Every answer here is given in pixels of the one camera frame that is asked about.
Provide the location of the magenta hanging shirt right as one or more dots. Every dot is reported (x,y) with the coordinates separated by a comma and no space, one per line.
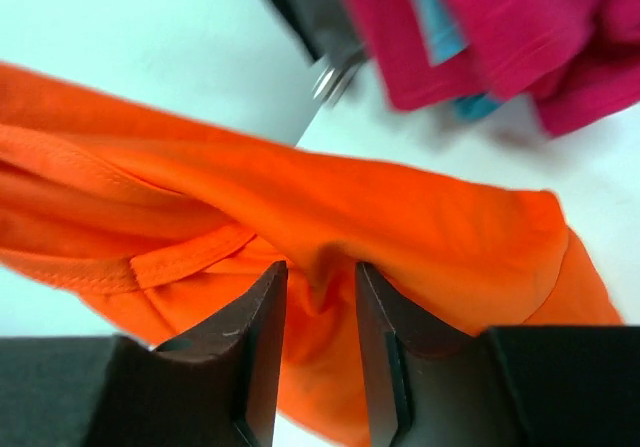
(577,59)

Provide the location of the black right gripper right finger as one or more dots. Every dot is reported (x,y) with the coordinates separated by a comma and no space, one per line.
(429,384)

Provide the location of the teal hanging garment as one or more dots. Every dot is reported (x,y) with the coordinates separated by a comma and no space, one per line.
(443,40)

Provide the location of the grey hanging garment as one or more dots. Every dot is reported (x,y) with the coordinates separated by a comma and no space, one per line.
(324,28)

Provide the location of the orange t shirt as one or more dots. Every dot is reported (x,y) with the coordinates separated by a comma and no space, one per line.
(155,222)

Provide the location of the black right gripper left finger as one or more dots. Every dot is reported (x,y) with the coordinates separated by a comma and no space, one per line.
(215,384)

